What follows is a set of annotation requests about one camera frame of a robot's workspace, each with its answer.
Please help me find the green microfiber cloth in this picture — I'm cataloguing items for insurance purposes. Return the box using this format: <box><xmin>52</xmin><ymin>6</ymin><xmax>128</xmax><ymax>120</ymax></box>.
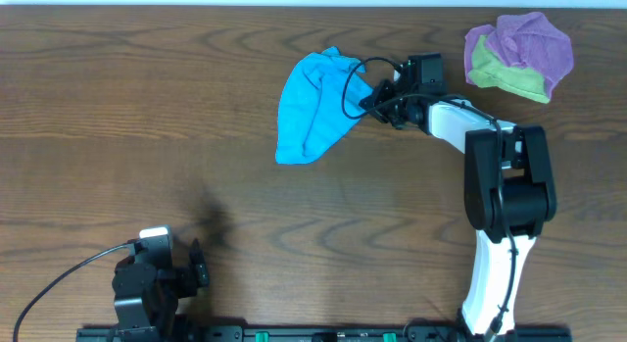
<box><xmin>466</xmin><ymin>35</ymin><xmax>550</xmax><ymax>104</ymax></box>

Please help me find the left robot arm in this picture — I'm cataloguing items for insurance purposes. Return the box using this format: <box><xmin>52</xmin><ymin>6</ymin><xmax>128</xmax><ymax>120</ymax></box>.
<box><xmin>107</xmin><ymin>235</ymin><xmax>210</xmax><ymax>342</ymax></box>

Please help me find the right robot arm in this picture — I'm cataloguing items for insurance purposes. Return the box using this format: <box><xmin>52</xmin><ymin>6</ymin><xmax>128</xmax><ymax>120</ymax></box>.
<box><xmin>359</xmin><ymin>80</ymin><xmax>556</xmax><ymax>341</ymax></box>

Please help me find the purple microfiber cloth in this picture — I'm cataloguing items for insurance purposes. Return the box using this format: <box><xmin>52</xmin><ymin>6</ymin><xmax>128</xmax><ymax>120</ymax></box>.
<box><xmin>464</xmin><ymin>12</ymin><xmax>574</xmax><ymax>101</ymax></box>

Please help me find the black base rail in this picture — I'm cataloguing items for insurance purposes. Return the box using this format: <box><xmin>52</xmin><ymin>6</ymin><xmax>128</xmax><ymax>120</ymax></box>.
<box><xmin>75</xmin><ymin>323</ymin><xmax>573</xmax><ymax>342</ymax></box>

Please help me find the blue microfiber cloth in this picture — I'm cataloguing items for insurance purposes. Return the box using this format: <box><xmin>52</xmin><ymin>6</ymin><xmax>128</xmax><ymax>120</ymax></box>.
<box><xmin>275</xmin><ymin>47</ymin><xmax>372</xmax><ymax>165</ymax></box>

